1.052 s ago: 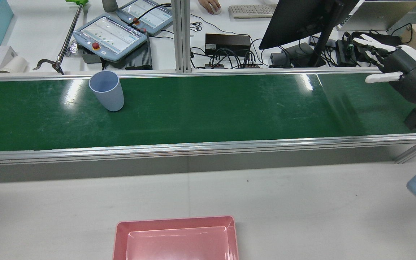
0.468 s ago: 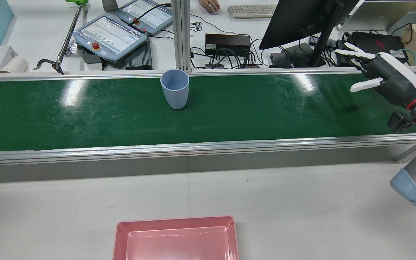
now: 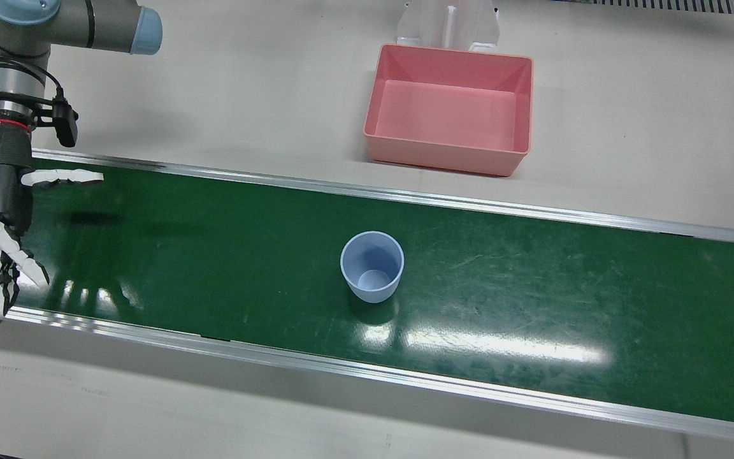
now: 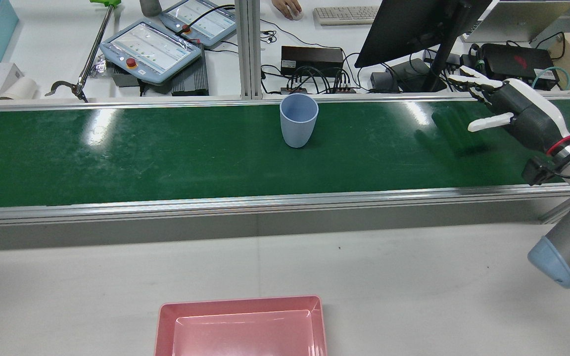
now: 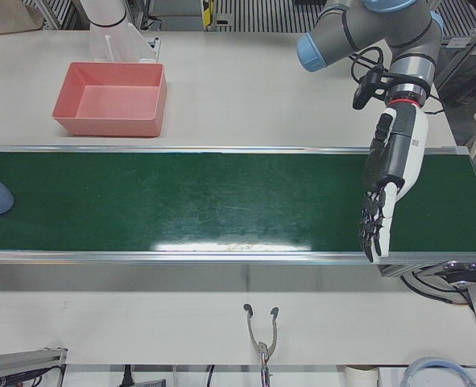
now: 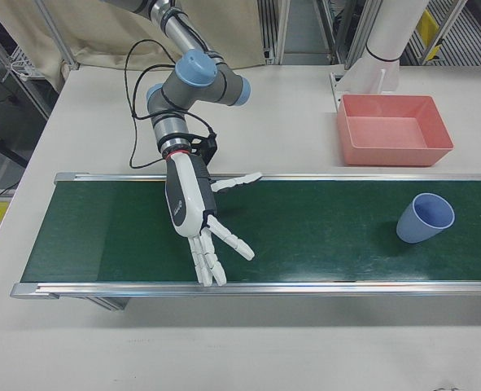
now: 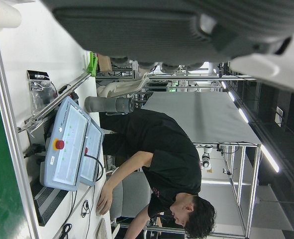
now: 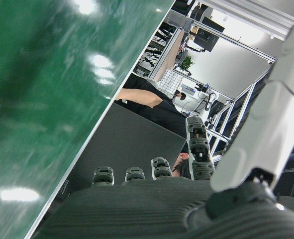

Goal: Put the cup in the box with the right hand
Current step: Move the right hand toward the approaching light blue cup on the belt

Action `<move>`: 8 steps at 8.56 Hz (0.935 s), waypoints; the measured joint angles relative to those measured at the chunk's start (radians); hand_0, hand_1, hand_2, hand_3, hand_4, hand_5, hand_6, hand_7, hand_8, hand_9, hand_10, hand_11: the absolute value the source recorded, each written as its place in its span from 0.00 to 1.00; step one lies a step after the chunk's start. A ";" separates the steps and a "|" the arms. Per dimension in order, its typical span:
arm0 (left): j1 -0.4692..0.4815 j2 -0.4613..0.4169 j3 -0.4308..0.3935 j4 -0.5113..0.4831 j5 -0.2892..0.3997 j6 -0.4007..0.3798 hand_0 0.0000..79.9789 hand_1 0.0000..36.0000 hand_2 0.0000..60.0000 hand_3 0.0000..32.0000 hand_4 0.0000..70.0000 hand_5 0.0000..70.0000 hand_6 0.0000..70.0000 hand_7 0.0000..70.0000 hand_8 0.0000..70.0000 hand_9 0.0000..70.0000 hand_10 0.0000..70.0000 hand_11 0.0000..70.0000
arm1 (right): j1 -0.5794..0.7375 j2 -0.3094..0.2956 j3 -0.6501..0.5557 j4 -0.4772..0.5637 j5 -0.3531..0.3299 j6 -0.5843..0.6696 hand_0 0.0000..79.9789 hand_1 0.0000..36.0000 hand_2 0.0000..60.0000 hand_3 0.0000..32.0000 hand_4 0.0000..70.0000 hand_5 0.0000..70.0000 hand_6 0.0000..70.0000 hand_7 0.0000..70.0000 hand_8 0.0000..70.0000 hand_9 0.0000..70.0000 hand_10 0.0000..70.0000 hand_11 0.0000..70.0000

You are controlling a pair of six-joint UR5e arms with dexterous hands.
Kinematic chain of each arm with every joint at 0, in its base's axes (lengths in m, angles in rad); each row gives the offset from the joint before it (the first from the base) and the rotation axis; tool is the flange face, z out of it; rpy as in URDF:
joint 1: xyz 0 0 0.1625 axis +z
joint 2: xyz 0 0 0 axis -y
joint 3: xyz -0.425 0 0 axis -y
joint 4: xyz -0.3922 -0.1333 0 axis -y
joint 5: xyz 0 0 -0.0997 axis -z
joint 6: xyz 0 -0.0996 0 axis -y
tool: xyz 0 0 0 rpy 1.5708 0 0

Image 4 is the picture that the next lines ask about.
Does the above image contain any black ribbed electronics box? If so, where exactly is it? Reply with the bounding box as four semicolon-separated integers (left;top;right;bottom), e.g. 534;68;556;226
171;44;210;96

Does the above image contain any teal cable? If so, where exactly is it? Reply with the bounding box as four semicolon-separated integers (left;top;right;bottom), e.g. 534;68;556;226
531;66;570;90

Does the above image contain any grey teach pendant with cable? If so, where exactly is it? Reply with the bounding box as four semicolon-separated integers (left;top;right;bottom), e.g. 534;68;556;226
159;0;238;48

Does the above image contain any thin black desk cable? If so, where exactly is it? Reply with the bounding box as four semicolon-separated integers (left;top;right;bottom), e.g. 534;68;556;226
260;18;342;50

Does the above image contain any aluminium profile post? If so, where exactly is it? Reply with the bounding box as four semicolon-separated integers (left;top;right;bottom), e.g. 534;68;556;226
235;0;263;100

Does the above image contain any pink plastic box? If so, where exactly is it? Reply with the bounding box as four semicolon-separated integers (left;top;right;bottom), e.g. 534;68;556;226
154;296;328;356

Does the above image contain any light blue plastic cup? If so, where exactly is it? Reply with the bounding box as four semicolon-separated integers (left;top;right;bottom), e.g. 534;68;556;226
280;93;319;148

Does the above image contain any black rectangular power box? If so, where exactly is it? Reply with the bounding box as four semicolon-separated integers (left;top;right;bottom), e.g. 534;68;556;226
281;46;344;78

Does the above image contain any bare human hand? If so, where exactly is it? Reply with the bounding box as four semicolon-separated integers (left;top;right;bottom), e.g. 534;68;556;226
271;0;303;20

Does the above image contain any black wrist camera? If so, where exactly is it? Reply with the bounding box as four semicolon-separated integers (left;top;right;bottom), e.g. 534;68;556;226
522;157;563;186

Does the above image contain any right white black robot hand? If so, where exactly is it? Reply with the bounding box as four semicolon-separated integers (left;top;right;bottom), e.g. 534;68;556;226
447;66;570;155

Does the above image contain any black computer monitor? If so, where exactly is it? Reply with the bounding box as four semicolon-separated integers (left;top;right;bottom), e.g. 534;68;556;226
354;0;493;93

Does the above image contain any black power brick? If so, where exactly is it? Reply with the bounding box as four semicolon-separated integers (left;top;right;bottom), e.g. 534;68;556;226
460;53;483;71

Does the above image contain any grabber tool with green handle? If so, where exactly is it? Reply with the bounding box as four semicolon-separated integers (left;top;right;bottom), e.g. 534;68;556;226
45;0;123;103

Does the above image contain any large grey teach pendant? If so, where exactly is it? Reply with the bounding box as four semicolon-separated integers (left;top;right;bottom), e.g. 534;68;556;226
99;19;202;86

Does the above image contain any small grey adapter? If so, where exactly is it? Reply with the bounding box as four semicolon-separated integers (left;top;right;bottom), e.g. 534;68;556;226
370;72;400;93

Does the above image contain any white keyboard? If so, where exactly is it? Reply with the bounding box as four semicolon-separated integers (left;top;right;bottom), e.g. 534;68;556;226
313;6;380;26

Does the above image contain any black usb hub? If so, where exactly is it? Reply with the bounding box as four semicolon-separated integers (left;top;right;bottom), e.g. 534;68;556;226
280;87;358;95

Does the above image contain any silver laptop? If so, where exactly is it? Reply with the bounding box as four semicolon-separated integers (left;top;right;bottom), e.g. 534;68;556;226
461;0;570;44

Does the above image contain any green conveyor belt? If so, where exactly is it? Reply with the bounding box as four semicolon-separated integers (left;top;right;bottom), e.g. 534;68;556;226
0;91;570;228

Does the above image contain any silver foil packet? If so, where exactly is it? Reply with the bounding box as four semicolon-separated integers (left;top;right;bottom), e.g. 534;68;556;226
90;55;113;79

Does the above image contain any white paper roll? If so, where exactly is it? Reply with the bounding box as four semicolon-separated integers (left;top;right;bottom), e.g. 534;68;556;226
0;77;39;101

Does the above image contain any black pendant cable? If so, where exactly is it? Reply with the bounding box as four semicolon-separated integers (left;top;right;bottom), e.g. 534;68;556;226
179;4;237;36

